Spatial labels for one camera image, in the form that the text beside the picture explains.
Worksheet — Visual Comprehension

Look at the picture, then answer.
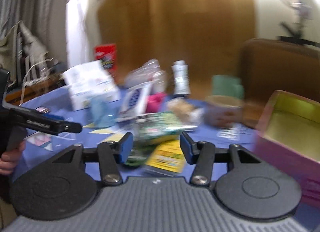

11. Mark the red snack box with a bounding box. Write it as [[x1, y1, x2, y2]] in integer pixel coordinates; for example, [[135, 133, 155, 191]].
[[94, 43, 117, 77]]

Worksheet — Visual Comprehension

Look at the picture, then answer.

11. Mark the light blue plastic packet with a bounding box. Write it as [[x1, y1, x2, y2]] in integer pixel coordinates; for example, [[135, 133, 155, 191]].
[[89, 96, 117, 129]]

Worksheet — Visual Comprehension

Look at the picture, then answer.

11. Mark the brown chair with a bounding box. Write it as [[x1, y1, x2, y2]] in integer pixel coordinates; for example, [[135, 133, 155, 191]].
[[238, 39, 319, 104]]

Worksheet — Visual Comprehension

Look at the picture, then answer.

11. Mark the round tape roll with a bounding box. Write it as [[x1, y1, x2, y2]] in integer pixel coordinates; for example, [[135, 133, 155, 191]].
[[203, 95, 244, 127]]

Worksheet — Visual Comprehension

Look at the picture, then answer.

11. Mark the white tissue pack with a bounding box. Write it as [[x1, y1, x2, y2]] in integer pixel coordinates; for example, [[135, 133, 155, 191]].
[[62, 60, 121, 111]]

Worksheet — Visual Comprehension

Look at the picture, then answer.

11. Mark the pink tin box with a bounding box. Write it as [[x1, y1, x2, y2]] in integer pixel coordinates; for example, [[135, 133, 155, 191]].
[[253, 91, 319, 208]]

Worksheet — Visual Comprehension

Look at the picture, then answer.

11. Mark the plastic bag of cups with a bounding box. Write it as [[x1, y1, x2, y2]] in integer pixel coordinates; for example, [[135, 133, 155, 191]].
[[124, 59, 167, 93]]

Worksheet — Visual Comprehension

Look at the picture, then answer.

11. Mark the yellow card pack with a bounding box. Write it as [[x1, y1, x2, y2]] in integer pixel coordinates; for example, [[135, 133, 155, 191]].
[[143, 140, 186, 177]]

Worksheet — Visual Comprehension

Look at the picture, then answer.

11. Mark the person's left hand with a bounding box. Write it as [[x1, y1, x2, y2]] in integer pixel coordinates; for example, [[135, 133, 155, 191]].
[[0, 140, 26, 176]]

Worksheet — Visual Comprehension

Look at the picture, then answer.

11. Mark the green white carton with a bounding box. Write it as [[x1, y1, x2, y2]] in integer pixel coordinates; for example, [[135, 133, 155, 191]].
[[171, 60, 190, 97]]

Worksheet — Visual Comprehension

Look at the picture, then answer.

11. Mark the pink towel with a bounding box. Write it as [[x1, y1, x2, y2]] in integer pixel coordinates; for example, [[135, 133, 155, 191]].
[[145, 92, 166, 113]]

